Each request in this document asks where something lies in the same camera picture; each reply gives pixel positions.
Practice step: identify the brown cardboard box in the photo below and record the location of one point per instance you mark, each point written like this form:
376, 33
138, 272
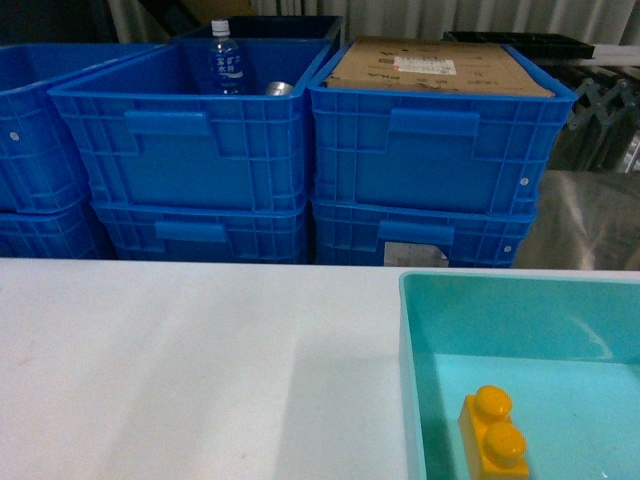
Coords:
380, 63

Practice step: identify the yellow toy block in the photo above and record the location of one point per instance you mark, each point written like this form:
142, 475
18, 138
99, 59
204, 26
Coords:
494, 447

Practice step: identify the blue crate lower right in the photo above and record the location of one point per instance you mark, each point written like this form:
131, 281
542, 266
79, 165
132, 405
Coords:
360, 234

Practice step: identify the blue crate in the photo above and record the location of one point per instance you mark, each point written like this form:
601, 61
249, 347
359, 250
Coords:
73, 233
152, 132
153, 233
360, 234
41, 168
469, 153

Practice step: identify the blue crate lower middle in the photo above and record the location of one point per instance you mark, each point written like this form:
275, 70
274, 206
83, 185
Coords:
153, 233

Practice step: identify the metal can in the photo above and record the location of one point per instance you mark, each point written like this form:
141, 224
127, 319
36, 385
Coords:
278, 88

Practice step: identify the blue crate upper right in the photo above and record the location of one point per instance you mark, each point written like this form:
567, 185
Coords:
469, 153

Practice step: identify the clear water bottle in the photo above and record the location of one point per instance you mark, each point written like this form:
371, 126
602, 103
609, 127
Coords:
225, 61

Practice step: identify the blue crate upper middle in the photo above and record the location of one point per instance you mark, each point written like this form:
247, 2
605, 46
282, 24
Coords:
152, 132

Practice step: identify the blue crate lower left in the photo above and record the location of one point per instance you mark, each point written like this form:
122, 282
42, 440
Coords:
73, 233

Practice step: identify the teal plastic tray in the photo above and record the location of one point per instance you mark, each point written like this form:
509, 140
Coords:
565, 350

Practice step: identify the blue crate upper left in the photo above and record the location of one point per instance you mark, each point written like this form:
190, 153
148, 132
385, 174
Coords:
41, 168

